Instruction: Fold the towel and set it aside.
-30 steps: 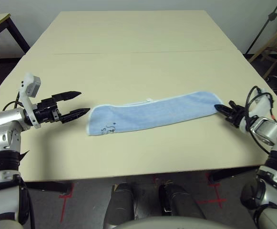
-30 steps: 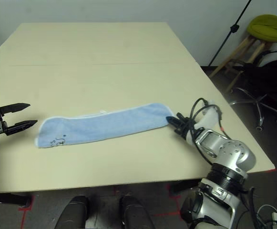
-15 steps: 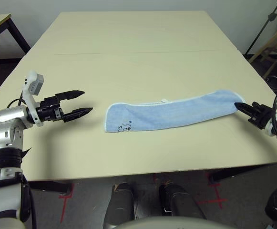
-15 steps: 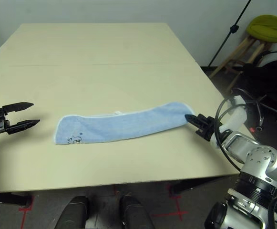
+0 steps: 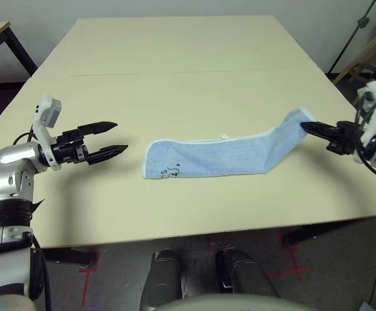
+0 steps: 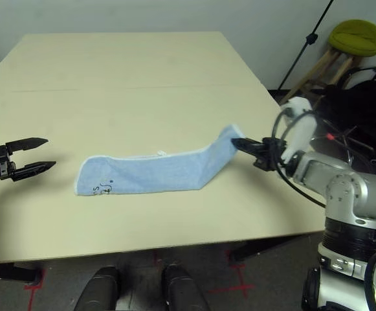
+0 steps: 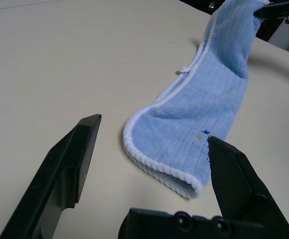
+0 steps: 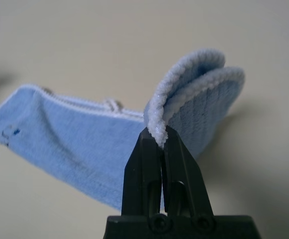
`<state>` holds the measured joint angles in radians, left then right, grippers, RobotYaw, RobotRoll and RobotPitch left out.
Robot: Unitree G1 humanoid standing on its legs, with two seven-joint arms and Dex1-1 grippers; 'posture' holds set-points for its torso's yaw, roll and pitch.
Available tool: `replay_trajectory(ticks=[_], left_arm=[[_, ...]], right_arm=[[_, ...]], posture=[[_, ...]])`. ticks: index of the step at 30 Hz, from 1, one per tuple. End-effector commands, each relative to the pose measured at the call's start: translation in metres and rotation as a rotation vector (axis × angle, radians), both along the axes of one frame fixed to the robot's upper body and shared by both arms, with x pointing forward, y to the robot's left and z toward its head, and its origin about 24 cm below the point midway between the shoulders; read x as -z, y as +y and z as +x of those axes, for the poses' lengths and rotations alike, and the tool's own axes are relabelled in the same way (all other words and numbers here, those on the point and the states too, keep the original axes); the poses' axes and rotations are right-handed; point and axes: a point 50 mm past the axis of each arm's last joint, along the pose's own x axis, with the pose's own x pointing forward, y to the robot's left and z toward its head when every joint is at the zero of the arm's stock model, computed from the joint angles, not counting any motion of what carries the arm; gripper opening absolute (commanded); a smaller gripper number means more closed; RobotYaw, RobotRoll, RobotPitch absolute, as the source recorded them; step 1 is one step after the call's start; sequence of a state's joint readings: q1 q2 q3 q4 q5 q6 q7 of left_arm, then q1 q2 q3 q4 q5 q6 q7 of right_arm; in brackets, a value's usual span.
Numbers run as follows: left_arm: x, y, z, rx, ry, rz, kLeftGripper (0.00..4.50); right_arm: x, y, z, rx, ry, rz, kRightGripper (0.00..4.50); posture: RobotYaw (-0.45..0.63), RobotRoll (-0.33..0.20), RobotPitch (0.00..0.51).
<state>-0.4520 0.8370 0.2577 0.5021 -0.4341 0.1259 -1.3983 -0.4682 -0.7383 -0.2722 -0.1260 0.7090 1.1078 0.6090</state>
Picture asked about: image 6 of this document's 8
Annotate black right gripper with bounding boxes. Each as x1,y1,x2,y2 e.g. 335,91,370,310
231,137,293,172

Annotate light blue towel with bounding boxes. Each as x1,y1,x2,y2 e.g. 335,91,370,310
73,124,245,197

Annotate black office chair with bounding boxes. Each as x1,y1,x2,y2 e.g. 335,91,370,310
313,53,376,163

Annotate black tripod stand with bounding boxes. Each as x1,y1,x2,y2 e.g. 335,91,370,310
278,0,336,91

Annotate wooden stool green cushion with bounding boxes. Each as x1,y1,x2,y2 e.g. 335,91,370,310
287,19,376,104

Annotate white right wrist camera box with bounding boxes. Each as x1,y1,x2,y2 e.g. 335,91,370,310
280,97,318,163

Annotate thin cable with red tape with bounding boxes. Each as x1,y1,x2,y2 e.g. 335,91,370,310
313,108,353,163

